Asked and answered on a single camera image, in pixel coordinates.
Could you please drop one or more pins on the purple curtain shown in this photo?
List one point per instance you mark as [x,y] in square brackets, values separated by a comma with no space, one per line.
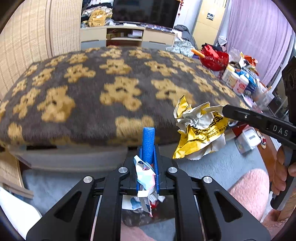
[260,30]

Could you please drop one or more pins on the red plastic basket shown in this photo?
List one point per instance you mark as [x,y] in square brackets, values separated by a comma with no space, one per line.
[214,60]

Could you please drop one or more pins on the white blue wrapper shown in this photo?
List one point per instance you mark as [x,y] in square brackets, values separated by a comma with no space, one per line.
[145,197]

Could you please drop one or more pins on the woven rattan folding screen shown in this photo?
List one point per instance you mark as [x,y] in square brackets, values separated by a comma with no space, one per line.
[38,31]

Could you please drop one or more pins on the person's right hand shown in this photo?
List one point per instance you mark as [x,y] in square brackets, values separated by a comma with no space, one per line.
[281,172]

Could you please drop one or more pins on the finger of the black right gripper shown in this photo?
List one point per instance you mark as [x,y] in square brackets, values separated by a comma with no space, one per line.
[245,118]

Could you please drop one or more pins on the yellow snack bag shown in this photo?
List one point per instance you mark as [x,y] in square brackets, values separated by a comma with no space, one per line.
[201,129]

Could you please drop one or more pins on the white supplement bottle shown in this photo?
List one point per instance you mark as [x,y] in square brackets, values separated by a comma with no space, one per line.
[241,85]

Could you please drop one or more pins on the pink fluffy rug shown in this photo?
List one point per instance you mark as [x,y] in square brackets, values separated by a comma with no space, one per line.
[252,192]

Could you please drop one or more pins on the beige TV cabinet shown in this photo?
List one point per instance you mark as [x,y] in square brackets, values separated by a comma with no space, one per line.
[121,35]

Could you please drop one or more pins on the grey patterned cloth pile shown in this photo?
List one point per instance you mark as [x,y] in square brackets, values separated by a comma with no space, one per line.
[182,47]

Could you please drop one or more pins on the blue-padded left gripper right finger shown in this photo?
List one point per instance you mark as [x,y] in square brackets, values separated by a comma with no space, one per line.
[156,166]

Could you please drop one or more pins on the black flat television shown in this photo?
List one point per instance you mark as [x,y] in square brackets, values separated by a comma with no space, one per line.
[156,12]

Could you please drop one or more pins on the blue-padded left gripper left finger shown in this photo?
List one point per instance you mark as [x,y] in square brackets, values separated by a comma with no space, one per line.
[138,166]

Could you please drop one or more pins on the beige standing air conditioner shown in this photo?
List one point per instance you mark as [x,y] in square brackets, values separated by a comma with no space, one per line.
[208,21]

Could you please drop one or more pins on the yellow plush backpack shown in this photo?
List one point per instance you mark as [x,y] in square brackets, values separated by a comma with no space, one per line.
[97,18]

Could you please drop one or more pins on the brown teddy bear blanket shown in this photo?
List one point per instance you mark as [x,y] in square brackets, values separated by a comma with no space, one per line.
[106,96]

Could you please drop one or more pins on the black trash bin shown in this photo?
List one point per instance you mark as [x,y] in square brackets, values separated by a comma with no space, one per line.
[161,211]

